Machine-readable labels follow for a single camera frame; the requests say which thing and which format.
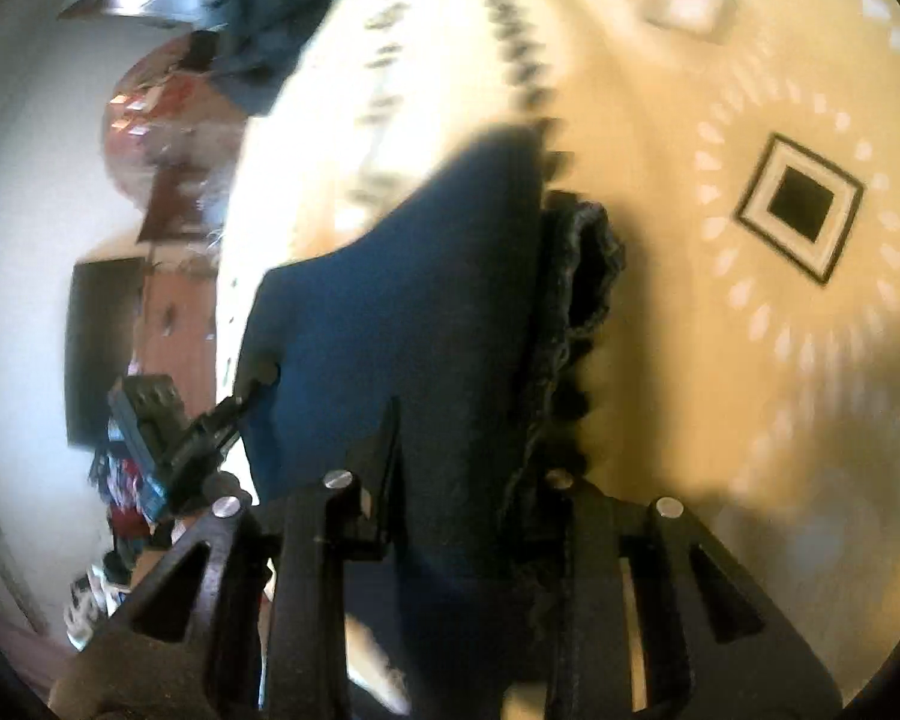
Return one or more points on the dark blue denim pants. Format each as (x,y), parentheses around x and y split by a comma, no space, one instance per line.
(420,315)

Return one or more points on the black flat screen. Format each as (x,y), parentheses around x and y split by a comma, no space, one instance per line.
(101,345)

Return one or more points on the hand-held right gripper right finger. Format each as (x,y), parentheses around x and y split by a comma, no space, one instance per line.
(592,540)

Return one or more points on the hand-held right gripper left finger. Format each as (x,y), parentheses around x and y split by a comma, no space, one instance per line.
(379,480)

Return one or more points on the red and blue clutter pile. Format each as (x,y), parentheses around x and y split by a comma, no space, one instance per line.
(120,540)

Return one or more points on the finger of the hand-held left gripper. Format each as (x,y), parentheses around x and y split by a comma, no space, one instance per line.
(232,409)

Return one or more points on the yellow patterned bedsheet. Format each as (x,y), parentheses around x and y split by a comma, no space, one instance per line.
(682,52)

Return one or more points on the dark teal jacket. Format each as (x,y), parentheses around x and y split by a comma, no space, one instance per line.
(270,22)

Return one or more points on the brown wooden dresser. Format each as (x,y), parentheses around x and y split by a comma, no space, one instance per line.
(180,315)

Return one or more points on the brick arch shelf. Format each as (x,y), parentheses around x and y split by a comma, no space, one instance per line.
(157,112)

